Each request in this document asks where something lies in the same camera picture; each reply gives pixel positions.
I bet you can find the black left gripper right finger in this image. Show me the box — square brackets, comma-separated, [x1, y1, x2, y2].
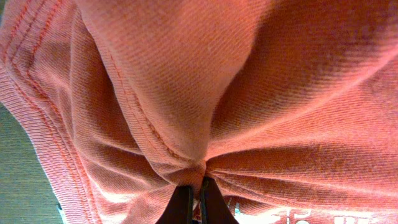
[200, 177, 238, 224]

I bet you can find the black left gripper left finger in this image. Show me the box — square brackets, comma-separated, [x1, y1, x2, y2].
[156, 185, 193, 224]

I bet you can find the red printed t-shirt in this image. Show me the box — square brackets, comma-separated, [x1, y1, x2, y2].
[1, 0, 397, 223]

